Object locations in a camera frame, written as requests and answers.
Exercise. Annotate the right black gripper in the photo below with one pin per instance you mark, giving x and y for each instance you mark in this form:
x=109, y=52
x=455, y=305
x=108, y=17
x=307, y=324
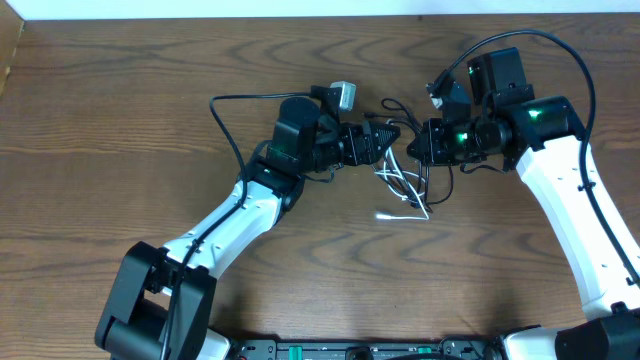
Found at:
x=430, y=142

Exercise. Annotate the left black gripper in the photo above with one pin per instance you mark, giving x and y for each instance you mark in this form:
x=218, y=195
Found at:
x=360, y=143

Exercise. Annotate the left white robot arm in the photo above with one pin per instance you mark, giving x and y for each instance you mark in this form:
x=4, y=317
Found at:
x=161, y=299

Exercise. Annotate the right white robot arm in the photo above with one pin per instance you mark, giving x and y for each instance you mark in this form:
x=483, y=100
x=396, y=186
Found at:
x=546, y=143

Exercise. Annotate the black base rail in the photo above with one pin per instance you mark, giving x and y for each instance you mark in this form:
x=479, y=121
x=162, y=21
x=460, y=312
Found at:
x=451, y=347

